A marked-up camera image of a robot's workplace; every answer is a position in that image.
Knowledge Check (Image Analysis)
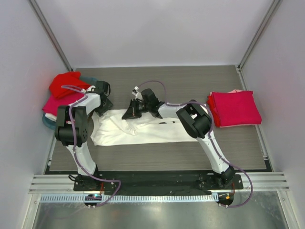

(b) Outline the folded magenta t shirt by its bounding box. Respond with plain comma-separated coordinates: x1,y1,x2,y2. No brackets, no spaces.
211,90,263,126

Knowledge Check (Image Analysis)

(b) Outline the left aluminium frame post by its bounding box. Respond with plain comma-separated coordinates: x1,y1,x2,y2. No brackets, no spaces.
28,0,73,71

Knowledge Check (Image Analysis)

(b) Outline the red crumpled t shirt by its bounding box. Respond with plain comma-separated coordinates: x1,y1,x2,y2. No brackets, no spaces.
49,71,91,99

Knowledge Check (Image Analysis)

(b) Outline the aluminium rail front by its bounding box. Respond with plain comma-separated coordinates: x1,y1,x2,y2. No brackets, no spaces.
30,172,289,193

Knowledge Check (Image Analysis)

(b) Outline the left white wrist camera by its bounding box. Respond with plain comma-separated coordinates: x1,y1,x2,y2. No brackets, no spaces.
81,85,96,94

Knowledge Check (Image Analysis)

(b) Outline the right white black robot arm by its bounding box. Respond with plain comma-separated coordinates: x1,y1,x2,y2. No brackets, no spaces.
122,87,235,189

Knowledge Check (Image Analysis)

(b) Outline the folded red t shirt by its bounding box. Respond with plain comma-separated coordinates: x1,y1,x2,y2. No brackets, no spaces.
206,95,221,127

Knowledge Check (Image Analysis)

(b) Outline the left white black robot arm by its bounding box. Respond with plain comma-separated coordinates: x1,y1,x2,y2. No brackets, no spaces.
55,81,113,191

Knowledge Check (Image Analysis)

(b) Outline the magenta t shirt in basket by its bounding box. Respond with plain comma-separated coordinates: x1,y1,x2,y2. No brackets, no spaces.
42,93,83,116

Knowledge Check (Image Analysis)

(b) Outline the teal plastic basket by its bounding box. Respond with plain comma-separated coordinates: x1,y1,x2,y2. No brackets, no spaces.
42,75,98,131

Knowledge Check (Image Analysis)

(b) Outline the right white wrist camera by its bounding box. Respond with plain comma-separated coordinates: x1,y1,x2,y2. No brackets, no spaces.
132,86,142,100

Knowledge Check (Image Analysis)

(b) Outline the aluminium frame post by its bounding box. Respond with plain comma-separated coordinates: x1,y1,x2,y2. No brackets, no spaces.
237,0,283,71
28,0,73,71

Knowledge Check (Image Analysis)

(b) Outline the right aluminium frame post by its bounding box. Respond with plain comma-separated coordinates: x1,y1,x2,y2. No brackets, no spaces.
237,0,283,71

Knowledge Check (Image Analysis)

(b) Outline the white printed t shirt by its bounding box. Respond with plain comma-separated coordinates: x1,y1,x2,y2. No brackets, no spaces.
91,110,196,146

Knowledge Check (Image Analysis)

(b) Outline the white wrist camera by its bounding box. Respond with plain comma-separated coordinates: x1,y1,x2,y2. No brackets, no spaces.
81,85,96,94
132,86,142,100

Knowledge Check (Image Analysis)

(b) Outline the slotted cable duct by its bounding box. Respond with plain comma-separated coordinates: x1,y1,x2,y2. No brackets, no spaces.
40,193,218,204

